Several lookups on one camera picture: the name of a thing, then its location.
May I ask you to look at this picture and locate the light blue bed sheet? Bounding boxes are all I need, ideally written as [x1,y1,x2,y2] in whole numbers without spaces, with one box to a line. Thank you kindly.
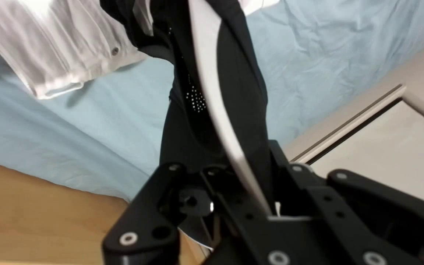
[0,0,424,204]

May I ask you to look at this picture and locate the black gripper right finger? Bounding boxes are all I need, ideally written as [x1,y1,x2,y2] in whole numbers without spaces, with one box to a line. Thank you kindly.
[269,139,424,265]

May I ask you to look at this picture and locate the black cap with white trim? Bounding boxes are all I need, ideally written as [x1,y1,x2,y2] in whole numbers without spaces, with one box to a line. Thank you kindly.
[100,0,275,220]

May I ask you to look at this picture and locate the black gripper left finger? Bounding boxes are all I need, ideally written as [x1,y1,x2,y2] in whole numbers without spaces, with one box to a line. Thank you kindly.
[101,162,272,265]

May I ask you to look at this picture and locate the white shorts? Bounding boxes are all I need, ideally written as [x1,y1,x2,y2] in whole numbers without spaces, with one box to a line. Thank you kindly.
[0,0,282,102]

